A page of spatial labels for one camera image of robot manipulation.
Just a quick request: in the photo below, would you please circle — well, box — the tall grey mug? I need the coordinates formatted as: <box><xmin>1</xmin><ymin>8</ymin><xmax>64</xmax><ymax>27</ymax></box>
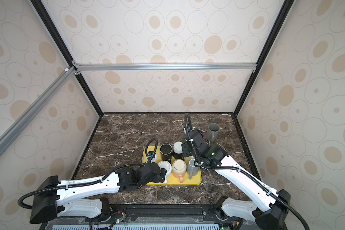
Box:
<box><xmin>206</xmin><ymin>123</ymin><xmax>220</xmax><ymax>142</ymax></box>

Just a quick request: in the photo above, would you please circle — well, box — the white round mug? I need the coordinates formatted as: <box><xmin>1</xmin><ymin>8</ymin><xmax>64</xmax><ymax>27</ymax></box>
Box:
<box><xmin>158</xmin><ymin>161</ymin><xmax>172</xmax><ymax>185</ymax></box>

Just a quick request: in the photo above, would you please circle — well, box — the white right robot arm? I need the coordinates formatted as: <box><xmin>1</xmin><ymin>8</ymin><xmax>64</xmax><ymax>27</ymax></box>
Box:
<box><xmin>183</xmin><ymin>127</ymin><xmax>290</xmax><ymax>230</ymax></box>

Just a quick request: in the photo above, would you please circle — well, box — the black mug white base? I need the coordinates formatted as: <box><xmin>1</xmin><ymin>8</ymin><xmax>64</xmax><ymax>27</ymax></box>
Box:
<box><xmin>172</xmin><ymin>141</ymin><xmax>185</xmax><ymax>161</ymax></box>

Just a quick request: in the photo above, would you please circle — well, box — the short grey mug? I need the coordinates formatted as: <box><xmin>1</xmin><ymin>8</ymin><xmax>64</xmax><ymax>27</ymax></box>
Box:
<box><xmin>186</xmin><ymin>159</ymin><xmax>200</xmax><ymax>180</ymax></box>

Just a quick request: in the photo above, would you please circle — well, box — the peach mug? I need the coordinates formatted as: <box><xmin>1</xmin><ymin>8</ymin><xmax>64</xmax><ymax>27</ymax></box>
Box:
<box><xmin>172</xmin><ymin>159</ymin><xmax>187</xmax><ymax>183</ymax></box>

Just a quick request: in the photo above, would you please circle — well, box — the yellow tray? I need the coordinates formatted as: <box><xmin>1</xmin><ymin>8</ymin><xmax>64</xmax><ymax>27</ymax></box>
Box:
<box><xmin>141</xmin><ymin>146</ymin><xmax>202</xmax><ymax>186</ymax></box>

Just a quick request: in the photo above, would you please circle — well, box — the aluminium crossbar back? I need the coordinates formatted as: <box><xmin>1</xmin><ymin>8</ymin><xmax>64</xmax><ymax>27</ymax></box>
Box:
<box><xmin>75</xmin><ymin>63</ymin><xmax>257</xmax><ymax>71</ymax></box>

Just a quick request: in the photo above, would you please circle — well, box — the aluminium crossbar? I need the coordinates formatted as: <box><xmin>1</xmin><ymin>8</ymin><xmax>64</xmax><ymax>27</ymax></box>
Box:
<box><xmin>0</xmin><ymin>67</ymin><xmax>75</xmax><ymax>157</ymax></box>
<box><xmin>75</xmin><ymin>63</ymin><xmax>257</xmax><ymax>71</ymax></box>

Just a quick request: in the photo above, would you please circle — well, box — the aluminium crossbar left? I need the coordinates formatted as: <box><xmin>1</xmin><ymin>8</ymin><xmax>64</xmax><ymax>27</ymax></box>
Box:
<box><xmin>0</xmin><ymin>67</ymin><xmax>75</xmax><ymax>157</ymax></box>

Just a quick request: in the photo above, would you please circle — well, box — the black corrugated cable right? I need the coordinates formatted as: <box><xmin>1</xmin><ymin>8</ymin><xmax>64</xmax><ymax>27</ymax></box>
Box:
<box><xmin>184</xmin><ymin>113</ymin><xmax>311</xmax><ymax>230</ymax></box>

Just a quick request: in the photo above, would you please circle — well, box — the black corrugated cable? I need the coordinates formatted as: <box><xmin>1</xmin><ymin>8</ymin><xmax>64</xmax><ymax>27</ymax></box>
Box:
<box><xmin>184</xmin><ymin>113</ymin><xmax>311</xmax><ymax>230</ymax></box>
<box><xmin>17</xmin><ymin>138</ymin><xmax>159</xmax><ymax>210</ymax></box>

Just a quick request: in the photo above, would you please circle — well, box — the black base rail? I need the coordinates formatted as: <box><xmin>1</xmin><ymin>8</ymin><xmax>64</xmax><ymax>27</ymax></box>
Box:
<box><xmin>41</xmin><ymin>204</ymin><xmax>243</xmax><ymax>230</ymax></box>

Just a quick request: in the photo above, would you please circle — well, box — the black corrugated cable left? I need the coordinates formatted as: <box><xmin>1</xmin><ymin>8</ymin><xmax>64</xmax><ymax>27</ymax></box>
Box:
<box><xmin>17</xmin><ymin>138</ymin><xmax>159</xmax><ymax>210</ymax></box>

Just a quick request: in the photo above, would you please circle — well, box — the black right corner post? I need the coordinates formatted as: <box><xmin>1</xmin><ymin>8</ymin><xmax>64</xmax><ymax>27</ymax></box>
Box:
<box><xmin>233</xmin><ymin>0</ymin><xmax>295</xmax><ymax>117</ymax></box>

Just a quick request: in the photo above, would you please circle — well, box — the black corner frame post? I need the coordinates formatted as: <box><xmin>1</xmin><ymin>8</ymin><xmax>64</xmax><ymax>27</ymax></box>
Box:
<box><xmin>30</xmin><ymin>0</ymin><xmax>103</xmax><ymax>117</ymax></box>

